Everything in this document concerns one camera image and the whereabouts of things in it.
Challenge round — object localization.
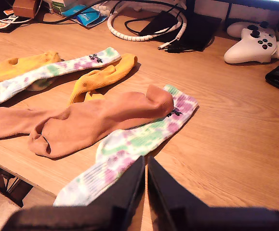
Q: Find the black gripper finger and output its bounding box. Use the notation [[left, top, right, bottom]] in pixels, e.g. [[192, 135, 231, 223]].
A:
[[88, 155, 146, 217], [146, 155, 211, 231]]

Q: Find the pastel tie-dye sock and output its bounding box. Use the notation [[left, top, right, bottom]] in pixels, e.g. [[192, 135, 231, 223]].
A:
[[0, 46, 122, 108], [53, 84, 199, 207]]

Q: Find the pink sock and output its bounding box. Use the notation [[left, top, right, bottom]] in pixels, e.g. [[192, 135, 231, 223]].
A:
[[27, 83, 174, 159], [0, 106, 70, 141]]

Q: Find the yellow ribbed sock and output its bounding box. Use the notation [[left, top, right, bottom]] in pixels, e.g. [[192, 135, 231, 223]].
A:
[[67, 52, 138, 106], [0, 50, 62, 85]]

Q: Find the black monitor bright screen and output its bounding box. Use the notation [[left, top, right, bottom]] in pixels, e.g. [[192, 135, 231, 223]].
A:
[[139, 0, 222, 52]]

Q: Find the white game controller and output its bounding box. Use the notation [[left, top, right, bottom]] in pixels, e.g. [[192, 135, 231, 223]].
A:
[[223, 21, 279, 64]]

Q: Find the blue packet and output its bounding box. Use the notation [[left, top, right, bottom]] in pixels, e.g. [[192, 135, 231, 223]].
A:
[[63, 4, 109, 27]]

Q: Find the white and green box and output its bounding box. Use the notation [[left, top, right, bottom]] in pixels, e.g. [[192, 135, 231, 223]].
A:
[[51, 0, 69, 17]]

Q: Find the white spiral cable wrap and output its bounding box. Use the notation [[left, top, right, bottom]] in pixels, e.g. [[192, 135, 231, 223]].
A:
[[91, 0, 188, 42]]

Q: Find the thin black cable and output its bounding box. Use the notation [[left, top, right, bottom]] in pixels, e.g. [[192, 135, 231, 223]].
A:
[[41, 0, 135, 25], [124, 4, 186, 37]]

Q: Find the thin white cable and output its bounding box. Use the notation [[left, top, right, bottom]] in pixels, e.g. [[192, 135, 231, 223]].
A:
[[0, 0, 45, 25]]

